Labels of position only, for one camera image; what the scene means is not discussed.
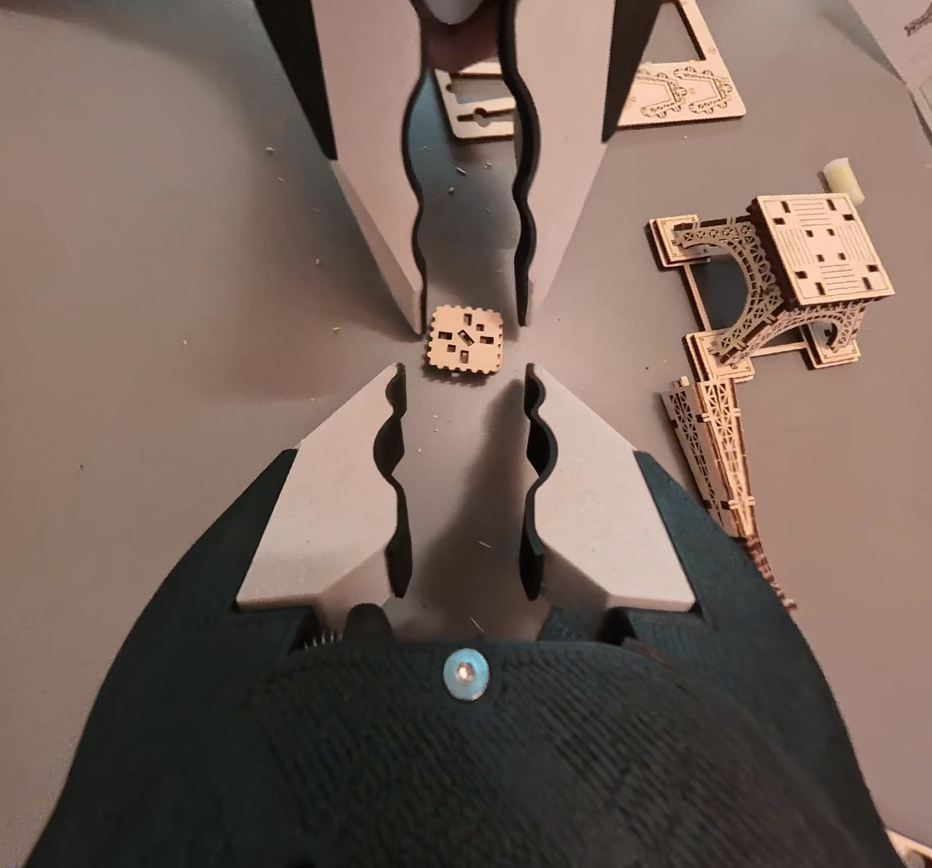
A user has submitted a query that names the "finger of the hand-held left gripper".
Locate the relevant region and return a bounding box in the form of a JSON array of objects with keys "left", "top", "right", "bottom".
[
  {"left": 499, "top": 0, "right": 626, "bottom": 326},
  {"left": 300, "top": 0, "right": 432, "bottom": 336}
]

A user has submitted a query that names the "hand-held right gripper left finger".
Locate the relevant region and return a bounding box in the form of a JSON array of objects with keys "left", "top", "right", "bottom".
[{"left": 236, "top": 363, "right": 415, "bottom": 610}]

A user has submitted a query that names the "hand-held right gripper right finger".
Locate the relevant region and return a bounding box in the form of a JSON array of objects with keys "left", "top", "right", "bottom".
[{"left": 518, "top": 363, "right": 696, "bottom": 610}]

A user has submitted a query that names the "wooden tower model spire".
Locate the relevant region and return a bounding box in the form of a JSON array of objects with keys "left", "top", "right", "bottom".
[{"left": 661, "top": 376, "right": 798, "bottom": 614}]

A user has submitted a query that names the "small toothed wooden square plate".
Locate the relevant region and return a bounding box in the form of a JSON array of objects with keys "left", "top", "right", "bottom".
[{"left": 426, "top": 303, "right": 505, "bottom": 377}]

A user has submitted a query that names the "grey desk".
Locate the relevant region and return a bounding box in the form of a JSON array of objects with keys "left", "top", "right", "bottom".
[{"left": 0, "top": 0, "right": 932, "bottom": 868}]

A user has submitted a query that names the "person's left hand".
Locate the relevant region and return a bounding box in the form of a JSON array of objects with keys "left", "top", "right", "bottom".
[{"left": 424, "top": 5, "right": 505, "bottom": 73}]

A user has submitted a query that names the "laser-cut wooden parts sheet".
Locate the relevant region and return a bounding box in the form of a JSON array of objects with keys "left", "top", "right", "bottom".
[{"left": 433, "top": 0, "right": 747, "bottom": 142}]

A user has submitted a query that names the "white wax cylinder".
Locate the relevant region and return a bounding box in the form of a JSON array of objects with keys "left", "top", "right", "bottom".
[{"left": 823, "top": 156, "right": 866, "bottom": 202}]

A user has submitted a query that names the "paper assembly instruction sheet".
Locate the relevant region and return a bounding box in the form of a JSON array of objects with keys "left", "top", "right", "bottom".
[{"left": 830, "top": 0, "right": 932, "bottom": 148}]

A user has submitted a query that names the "wooden tower model base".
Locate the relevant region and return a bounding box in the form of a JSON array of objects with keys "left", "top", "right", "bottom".
[{"left": 647, "top": 192, "right": 897, "bottom": 383}]

